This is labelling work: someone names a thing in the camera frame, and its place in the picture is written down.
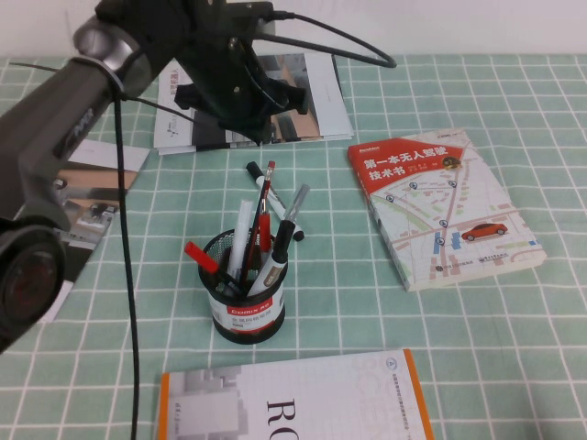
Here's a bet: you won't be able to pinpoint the white pen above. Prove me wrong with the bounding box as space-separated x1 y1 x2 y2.
227 198 256 281

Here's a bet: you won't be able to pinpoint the white brochure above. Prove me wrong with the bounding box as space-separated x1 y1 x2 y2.
152 54 356 158

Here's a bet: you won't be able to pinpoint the green checked tablecloth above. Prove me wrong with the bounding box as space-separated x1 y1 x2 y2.
0 53 587 440

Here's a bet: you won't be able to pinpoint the robot photo brochure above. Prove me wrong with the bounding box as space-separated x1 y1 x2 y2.
48 138 152 323
153 52 340 150

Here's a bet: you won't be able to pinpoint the black marker with grey label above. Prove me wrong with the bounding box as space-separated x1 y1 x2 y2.
245 161 305 243

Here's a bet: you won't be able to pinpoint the white book with orange edge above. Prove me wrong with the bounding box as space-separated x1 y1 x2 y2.
157 348 436 440

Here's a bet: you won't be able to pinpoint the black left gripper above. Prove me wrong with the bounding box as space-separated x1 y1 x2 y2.
174 35 308 148

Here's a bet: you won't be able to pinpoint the black-capped marker with brown label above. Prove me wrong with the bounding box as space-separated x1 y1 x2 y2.
248 220 297 298

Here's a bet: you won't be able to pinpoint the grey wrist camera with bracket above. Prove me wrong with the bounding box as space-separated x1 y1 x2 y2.
201 0 276 23

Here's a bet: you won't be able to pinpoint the thick black camera cable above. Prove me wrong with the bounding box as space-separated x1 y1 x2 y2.
112 9 399 440

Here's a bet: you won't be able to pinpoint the red book with map cover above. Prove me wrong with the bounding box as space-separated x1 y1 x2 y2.
346 127 548 293

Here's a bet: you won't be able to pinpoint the pens in holder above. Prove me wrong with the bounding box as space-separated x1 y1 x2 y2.
240 160 277 286

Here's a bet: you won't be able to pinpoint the thin black wire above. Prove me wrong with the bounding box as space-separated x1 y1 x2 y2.
7 61 199 125

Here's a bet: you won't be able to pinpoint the black pen with red cap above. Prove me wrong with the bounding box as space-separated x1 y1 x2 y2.
183 240 240 294

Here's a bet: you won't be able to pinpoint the silver pen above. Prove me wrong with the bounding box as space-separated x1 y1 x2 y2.
281 183 311 225

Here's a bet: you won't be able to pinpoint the black mesh pen holder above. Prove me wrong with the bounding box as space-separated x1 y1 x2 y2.
197 230 289 346

